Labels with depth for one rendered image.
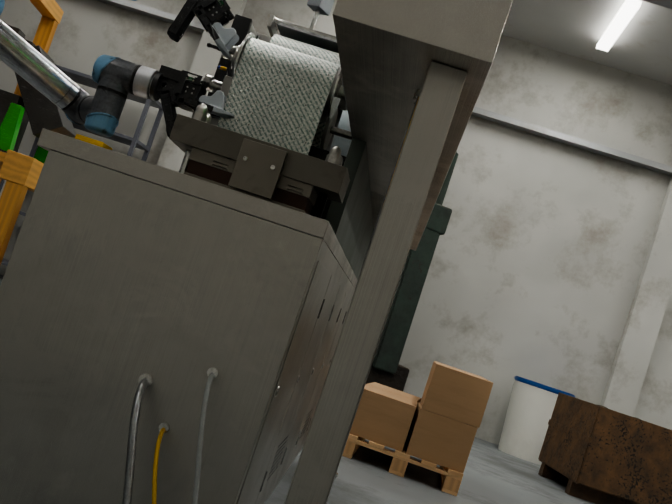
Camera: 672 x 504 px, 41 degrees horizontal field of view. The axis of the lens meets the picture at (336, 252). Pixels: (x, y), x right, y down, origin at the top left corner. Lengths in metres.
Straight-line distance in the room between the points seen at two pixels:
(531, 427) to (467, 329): 1.28
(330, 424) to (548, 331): 8.14
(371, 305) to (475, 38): 0.43
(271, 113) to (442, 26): 0.91
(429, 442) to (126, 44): 6.53
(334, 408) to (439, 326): 8.00
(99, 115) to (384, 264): 1.09
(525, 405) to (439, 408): 3.79
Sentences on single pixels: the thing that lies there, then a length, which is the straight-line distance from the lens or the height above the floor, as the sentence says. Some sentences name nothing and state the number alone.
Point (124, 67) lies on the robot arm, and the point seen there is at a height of 1.12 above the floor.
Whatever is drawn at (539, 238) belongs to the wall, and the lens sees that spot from 9.53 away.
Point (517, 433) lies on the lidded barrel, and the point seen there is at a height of 0.21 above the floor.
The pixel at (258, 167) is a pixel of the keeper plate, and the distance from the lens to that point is 1.98.
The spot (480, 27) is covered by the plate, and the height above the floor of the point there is 1.19.
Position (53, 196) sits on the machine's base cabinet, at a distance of 2.04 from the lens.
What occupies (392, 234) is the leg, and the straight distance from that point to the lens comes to 1.39.
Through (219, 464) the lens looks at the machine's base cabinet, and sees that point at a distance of 1.94.
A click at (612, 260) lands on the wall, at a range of 9.64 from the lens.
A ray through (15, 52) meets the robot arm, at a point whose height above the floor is 1.07.
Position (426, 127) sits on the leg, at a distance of 1.42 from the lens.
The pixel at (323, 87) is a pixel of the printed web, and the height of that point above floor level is 1.23.
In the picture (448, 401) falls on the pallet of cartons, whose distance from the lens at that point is 5.04.
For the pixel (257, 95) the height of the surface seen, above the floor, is 1.16.
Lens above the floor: 0.71
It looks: 4 degrees up
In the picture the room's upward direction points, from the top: 18 degrees clockwise
